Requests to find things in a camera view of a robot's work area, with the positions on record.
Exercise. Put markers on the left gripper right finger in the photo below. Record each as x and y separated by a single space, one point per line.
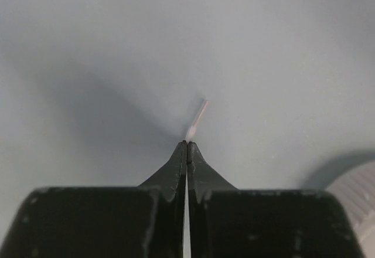
229 222

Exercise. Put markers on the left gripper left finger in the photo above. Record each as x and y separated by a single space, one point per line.
137 221

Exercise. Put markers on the black white sneaker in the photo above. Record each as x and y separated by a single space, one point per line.
193 127

